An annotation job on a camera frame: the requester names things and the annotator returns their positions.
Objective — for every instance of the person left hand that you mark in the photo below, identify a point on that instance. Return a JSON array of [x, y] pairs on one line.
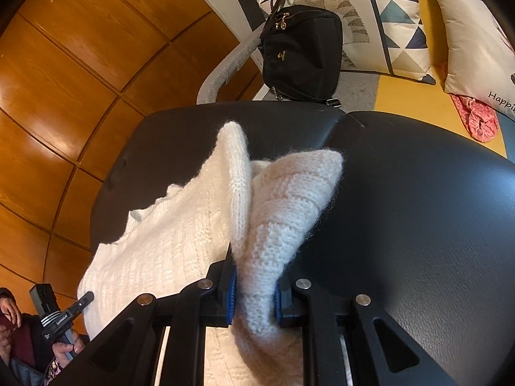
[[61, 350]]

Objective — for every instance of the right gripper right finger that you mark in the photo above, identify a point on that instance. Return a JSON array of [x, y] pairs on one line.
[[351, 340]]

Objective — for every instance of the grey yellow blue sofa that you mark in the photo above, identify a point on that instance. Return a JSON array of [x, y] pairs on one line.
[[371, 87]]

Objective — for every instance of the cream knitted sweater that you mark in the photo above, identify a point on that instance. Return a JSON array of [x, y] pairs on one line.
[[260, 212]]

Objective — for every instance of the geometric triangle print cushion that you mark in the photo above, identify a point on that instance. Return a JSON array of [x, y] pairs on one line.
[[385, 36]]

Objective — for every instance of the deer print cushion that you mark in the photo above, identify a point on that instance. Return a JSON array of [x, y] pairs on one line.
[[481, 59]]

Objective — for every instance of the red patterned cloth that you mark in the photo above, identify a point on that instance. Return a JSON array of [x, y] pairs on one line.
[[479, 120]]

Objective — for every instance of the black handbag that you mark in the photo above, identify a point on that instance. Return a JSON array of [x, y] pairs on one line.
[[302, 50]]

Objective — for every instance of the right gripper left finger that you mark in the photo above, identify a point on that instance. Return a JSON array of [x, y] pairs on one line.
[[159, 340]]

